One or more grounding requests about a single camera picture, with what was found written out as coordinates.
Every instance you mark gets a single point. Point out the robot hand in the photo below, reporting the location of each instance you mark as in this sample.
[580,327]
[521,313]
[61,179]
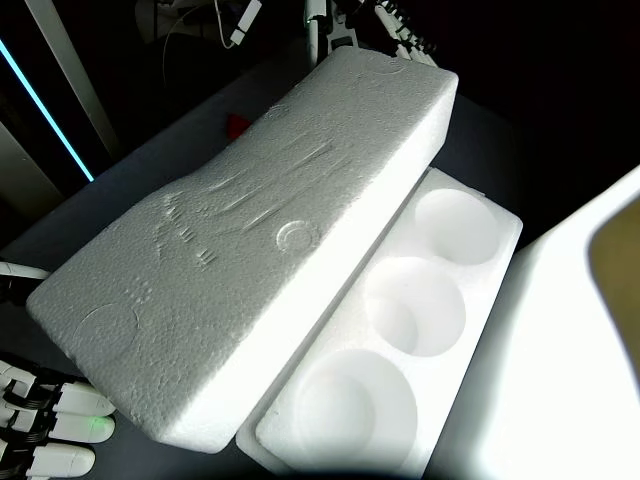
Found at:
[60,405]
[405,35]

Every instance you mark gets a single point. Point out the white styrofoam lid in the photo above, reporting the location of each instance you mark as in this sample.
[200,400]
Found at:
[240,240]

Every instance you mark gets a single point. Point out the white styrofoam tray with holes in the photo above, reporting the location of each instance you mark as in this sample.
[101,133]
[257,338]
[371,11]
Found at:
[400,310]

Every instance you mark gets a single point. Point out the white plug connector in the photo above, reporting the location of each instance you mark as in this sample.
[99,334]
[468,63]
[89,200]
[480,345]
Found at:
[240,27]

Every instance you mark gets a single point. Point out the red triangle block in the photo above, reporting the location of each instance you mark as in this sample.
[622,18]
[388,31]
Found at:
[235,125]

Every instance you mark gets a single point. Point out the cyan light strip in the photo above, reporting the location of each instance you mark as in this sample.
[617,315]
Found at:
[50,110]

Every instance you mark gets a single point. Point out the white robot body shell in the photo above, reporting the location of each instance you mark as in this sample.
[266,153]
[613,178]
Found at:
[550,350]

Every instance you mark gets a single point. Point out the white frame post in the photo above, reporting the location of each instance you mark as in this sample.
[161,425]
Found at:
[75,65]

